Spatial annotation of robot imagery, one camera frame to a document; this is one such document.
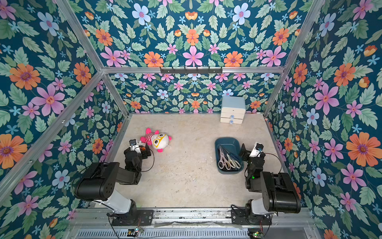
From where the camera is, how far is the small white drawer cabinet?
1.07 metres

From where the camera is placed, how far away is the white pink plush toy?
973mm

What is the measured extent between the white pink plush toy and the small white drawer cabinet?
45 cm
